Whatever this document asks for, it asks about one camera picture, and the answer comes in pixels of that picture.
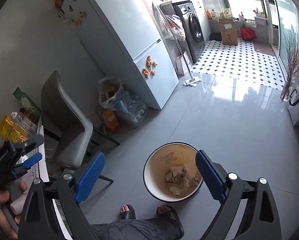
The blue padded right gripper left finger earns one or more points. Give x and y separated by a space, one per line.
86 177

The left foot black slipper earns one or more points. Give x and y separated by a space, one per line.
127 212

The grey dining chair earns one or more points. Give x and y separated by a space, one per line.
75 128

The red bag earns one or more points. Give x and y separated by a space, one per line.
248 34

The white refrigerator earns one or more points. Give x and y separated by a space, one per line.
122 38

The white floor mop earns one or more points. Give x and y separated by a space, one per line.
173 34

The clear plastic jar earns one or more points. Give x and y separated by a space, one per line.
23 124

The white shopping bag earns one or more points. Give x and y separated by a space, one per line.
298 102

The printed paper ball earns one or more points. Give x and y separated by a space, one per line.
182 179

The plastic bag of bottles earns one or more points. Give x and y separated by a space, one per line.
113 96

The orange carton box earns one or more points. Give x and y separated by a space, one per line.
110 120

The foot black slipper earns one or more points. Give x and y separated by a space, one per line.
127 212
169 212

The large cardboard box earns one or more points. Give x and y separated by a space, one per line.
228 31

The beige round trash bin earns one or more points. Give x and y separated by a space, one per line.
158 165

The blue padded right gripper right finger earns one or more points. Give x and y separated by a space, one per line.
213 178

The silver washing machine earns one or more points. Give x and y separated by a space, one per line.
193 31

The right foot black slipper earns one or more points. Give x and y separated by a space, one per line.
169 212

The yellow snack bag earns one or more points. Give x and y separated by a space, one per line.
9 132

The white bag on floor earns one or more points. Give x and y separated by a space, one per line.
183 63

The glass vase with branches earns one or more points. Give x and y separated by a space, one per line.
292 51

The green white box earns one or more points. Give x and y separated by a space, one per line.
27 103

